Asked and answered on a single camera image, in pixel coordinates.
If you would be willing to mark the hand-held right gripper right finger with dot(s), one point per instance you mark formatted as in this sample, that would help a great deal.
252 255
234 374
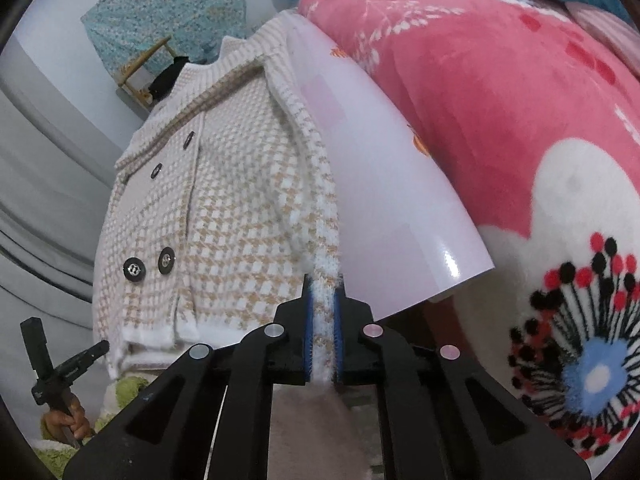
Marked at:
339 335

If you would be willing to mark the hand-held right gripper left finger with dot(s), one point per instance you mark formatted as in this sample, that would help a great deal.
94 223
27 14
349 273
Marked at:
308 330

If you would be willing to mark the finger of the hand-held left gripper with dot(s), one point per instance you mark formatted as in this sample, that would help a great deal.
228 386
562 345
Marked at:
34 340
85 355

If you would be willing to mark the beige white checked coat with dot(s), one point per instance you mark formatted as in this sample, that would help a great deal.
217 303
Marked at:
225 210

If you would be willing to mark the person's left hand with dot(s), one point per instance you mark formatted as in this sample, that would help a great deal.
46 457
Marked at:
75 420

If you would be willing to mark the pale grey curtain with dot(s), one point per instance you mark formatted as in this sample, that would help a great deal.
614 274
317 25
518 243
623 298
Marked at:
45 210

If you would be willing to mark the glossy lilac printed mat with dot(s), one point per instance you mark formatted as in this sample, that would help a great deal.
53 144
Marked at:
400 200

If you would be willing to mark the pink floral blanket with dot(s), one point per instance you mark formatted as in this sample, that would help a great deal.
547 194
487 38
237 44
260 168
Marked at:
475 110

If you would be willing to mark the black folded cloth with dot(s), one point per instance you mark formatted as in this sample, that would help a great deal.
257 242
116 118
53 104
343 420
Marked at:
165 77

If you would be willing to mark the wooden chair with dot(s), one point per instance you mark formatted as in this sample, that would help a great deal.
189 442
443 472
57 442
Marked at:
135 67

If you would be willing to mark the teal floral hanging cloth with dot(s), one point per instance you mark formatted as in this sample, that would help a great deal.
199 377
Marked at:
175 5

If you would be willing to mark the pale pink striped cloth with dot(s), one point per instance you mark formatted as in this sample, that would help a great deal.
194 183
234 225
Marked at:
610 30

